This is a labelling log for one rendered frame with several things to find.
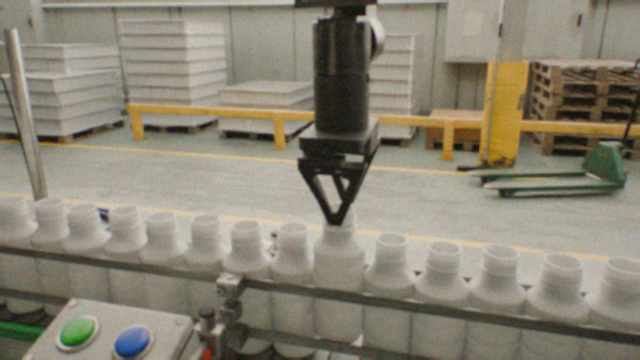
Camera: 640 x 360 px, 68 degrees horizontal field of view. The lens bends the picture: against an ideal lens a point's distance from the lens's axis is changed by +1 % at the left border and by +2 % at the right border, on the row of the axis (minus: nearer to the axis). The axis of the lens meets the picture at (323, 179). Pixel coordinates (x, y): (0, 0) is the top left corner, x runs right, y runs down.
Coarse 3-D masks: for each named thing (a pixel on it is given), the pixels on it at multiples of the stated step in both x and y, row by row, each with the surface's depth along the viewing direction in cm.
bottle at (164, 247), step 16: (160, 224) 58; (176, 224) 60; (160, 240) 58; (176, 240) 60; (144, 256) 59; (160, 256) 58; (176, 256) 59; (144, 288) 60; (160, 288) 59; (176, 288) 60; (160, 304) 60; (176, 304) 60
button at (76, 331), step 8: (72, 320) 46; (80, 320) 45; (88, 320) 45; (64, 328) 45; (72, 328) 45; (80, 328) 45; (88, 328) 45; (64, 336) 44; (72, 336) 44; (80, 336) 44; (88, 336) 45; (64, 344) 44; (72, 344) 44
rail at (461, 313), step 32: (32, 256) 62; (64, 256) 61; (0, 288) 66; (256, 288) 55; (288, 288) 54; (320, 288) 53; (192, 320) 59; (480, 320) 49; (512, 320) 48; (544, 320) 47; (352, 352) 54; (384, 352) 53
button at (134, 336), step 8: (128, 328) 44; (136, 328) 44; (120, 336) 44; (128, 336) 43; (136, 336) 43; (144, 336) 43; (120, 344) 43; (128, 344) 43; (136, 344) 43; (144, 344) 43; (120, 352) 42; (128, 352) 42; (136, 352) 43
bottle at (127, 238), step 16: (112, 208) 62; (128, 208) 63; (112, 224) 61; (128, 224) 60; (112, 240) 61; (128, 240) 61; (144, 240) 62; (112, 256) 60; (128, 256) 60; (112, 272) 61; (128, 272) 61; (112, 288) 62; (128, 288) 62; (112, 304) 64; (128, 304) 62; (144, 304) 63
